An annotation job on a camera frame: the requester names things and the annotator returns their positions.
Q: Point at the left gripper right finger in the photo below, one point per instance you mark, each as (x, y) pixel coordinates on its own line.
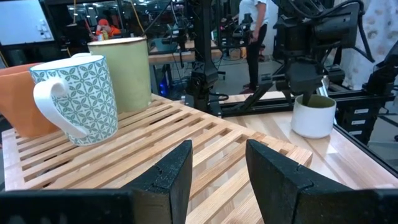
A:
(273, 186)

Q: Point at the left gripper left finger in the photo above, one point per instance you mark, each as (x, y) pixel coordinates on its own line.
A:
(169, 186)

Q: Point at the orange mug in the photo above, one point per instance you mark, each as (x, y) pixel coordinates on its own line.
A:
(18, 99)

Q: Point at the black upright frame post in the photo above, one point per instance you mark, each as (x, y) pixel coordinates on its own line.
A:
(203, 56)

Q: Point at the tall pale green mug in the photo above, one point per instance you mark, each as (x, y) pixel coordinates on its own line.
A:
(130, 77)

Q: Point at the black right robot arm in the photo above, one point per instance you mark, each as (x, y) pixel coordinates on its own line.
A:
(326, 28)

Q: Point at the white mug teal tile pattern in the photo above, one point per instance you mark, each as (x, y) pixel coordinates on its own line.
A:
(90, 93)

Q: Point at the white spotted curtain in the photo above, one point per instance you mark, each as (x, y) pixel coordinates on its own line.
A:
(381, 28)

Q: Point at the white mug green inside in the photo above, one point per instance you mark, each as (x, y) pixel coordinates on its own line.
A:
(311, 124)

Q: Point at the slatted wooden rack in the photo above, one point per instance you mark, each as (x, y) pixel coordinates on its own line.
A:
(140, 133)

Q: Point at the person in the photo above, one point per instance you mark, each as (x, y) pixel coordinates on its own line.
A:
(105, 29)
(256, 43)

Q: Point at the wooden background table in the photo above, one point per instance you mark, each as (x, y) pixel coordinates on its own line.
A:
(168, 57)

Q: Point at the white wall screen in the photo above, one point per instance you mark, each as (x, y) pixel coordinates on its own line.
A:
(21, 21)

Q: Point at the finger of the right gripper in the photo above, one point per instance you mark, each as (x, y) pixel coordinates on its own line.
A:
(289, 98)
(308, 98)

